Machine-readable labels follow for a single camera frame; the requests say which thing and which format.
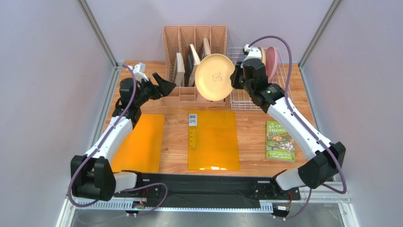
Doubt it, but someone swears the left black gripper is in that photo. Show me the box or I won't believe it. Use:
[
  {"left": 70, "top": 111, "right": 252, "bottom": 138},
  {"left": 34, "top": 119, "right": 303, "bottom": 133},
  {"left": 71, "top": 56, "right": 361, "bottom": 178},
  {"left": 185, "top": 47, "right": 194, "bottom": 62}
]
[{"left": 135, "top": 73, "right": 177, "bottom": 107}]

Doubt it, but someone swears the yellow bear plate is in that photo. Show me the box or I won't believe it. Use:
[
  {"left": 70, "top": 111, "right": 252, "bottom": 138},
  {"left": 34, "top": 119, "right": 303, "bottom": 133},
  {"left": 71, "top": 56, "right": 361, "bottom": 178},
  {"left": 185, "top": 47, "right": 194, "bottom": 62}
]
[{"left": 195, "top": 53, "right": 235, "bottom": 101}]

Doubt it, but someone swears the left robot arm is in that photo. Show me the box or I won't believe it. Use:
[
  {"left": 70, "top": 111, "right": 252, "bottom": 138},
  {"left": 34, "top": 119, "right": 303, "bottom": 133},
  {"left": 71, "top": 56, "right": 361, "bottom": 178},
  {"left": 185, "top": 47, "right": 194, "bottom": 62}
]
[{"left": 68, "top": 73, "right": 176, "bottom": 205}]

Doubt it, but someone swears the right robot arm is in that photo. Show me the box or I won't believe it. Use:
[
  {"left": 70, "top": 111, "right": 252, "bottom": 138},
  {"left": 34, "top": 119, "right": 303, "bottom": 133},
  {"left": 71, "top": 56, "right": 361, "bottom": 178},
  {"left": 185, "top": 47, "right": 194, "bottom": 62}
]
[{"left": 230, "top": 58, "right": 346, "bottom": 192}]

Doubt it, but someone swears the left book blue cover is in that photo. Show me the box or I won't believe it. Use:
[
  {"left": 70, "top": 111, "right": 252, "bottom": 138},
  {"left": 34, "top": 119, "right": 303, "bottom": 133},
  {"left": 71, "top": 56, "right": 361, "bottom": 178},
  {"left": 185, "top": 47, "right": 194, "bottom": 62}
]
[{"left": 172, "top": 52, "right": 185, "bottom": 87}]

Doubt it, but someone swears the middle book black cover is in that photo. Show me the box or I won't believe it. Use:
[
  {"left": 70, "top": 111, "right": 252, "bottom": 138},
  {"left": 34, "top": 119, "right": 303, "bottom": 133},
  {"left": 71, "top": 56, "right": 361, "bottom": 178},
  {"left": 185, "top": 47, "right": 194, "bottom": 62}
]
[{"left": 185, "top": 44, "right": 201, "bottom": 87}]

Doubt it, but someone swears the right book grey cover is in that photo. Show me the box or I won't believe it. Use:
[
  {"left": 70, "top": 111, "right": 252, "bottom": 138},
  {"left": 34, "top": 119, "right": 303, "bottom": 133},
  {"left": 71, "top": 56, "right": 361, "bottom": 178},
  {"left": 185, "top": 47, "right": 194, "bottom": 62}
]
[{"left": 201, "top": 37, "right": 211, "bottom": 60}]

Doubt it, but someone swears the pink plate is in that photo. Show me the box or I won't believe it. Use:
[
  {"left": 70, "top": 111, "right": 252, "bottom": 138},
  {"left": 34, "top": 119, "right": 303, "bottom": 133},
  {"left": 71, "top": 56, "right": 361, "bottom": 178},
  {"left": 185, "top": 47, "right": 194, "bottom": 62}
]
[{"left": 265, "top": 46, "right": 279, "bottom": 82}]

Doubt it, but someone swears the pink plastic file organizer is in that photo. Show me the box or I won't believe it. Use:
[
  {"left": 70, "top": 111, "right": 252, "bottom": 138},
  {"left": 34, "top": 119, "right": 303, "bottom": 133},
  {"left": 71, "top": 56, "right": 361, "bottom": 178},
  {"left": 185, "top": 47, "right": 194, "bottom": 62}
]
[{"left": 162, "top": 26, "right": 227, "bottom": 107}]

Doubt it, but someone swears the left orange plastic sheet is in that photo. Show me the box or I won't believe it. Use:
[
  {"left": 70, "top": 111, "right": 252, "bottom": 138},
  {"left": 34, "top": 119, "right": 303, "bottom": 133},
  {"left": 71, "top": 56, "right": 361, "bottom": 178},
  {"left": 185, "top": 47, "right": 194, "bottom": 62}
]
[{"left": 111, "top": 114, "right": 165, "bottom": 173}]

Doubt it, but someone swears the orange plastic sheet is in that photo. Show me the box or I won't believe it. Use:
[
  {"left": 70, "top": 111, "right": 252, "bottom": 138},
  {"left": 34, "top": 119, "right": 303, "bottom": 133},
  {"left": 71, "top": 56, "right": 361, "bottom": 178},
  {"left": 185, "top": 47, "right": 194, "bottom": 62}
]
[
  {"left": 111, "top": 114, "right": 165, "bottom": 173},
  {"left": 187, "top": 110, "right": 241, "bottom": 171}
]

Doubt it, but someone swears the centre orange plastic sheet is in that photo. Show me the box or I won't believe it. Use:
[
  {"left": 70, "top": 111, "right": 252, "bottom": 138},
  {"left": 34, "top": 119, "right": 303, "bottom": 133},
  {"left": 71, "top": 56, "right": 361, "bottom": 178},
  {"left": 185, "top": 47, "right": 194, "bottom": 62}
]
[{"left": 187, "top": 110, "right": 241, "bottom": 171}]

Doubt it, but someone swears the green treehouse book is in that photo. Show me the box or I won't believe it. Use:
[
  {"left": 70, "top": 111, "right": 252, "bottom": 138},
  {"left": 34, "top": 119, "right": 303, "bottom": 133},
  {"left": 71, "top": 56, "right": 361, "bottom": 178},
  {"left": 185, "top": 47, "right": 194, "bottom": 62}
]
[{"left": 265, "top": 121, "right": 296, "bottom": 163}]

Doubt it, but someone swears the white wire dish rack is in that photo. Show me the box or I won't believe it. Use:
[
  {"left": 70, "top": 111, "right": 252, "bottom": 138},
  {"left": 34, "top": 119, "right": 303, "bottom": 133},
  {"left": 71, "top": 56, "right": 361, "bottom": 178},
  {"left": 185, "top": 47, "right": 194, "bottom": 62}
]
[{"left": 227, "top": 47, "right": 288, "bottom": 111}]

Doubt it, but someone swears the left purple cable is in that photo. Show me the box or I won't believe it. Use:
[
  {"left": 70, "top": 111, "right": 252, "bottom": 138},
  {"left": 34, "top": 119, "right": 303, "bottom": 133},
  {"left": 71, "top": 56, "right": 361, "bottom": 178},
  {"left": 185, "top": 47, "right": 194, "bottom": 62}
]
[{"left": 67, "top": 64, "right": 169, "bottom": 216}]

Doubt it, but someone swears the purple cable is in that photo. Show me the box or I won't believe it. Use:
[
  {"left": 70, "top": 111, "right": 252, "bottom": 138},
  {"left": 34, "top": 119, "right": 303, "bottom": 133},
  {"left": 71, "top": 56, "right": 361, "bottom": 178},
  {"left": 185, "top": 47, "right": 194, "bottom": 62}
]
[
  {"left": 247, "top": 35, "right": 348, "bottom": 220},
  {"left": 67, "top": 64, "right": 169, "bottom": 216}
]

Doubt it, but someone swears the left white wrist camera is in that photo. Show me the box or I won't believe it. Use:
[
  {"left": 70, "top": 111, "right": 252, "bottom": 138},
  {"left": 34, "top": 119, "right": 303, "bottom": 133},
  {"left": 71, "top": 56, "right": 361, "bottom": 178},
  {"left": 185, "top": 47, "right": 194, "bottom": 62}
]
[{"left": 129, "top": 62, "right": 149, "bottom": 83}]

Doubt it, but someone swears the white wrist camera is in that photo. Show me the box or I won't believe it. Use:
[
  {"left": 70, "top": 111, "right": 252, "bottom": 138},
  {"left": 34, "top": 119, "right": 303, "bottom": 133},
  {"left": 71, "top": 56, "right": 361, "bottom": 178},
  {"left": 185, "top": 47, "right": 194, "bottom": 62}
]
[
  {"left": 242, "top": 44, "right": 262, "bottom": 61},
  {"left": 129, "top": 62, "right": 149, "bottom": 83}
]

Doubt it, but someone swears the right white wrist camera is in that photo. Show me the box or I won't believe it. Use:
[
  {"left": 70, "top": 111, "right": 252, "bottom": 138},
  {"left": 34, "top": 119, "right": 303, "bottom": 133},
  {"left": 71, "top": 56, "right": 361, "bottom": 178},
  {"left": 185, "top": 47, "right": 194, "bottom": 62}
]
[{"left": 242, "top": 44, "right": 262, "bottom": 61}]

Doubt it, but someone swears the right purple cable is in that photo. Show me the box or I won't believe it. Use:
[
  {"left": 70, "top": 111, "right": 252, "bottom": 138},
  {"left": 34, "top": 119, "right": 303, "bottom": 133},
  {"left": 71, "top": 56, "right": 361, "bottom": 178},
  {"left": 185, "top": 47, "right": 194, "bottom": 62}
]
[{"left": 247, "top": 35, "right": 348, "bottom": 220}]

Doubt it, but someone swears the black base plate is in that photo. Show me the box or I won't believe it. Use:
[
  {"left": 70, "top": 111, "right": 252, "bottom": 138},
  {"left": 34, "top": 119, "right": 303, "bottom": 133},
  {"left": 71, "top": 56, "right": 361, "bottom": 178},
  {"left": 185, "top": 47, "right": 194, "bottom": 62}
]
[{"left": 115, "top": 173, "right": 301, "bottom": 209}]

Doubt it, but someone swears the aluminium rail frame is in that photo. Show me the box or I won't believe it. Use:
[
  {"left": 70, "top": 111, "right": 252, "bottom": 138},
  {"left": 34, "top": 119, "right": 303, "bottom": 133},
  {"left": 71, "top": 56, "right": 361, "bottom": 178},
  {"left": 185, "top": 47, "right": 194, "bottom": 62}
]
[{"left": 57, "top": 174, "right": 359, "bottom": 227}]

